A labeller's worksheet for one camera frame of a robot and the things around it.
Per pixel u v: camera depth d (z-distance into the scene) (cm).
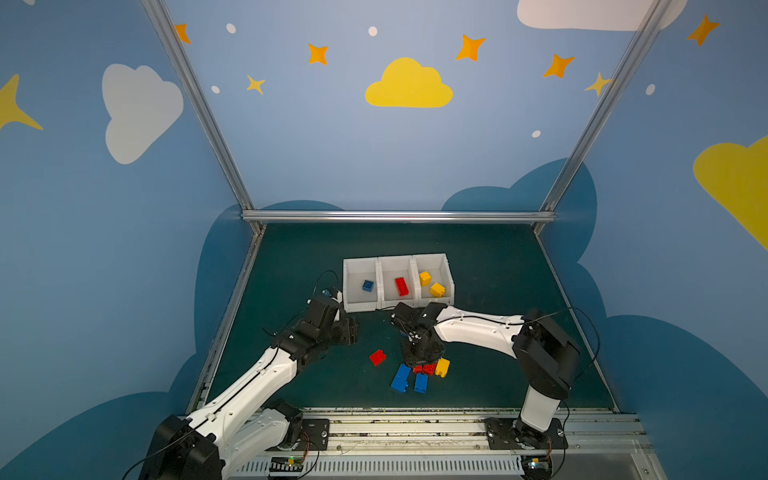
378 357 86
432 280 104
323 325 63
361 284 102
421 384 80
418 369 83
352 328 75
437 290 101
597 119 88
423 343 73
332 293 75
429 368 84
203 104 84
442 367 84
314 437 74
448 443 74
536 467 73
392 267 105
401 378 82
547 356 47
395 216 123
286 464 73
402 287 102
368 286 101
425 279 102
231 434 43
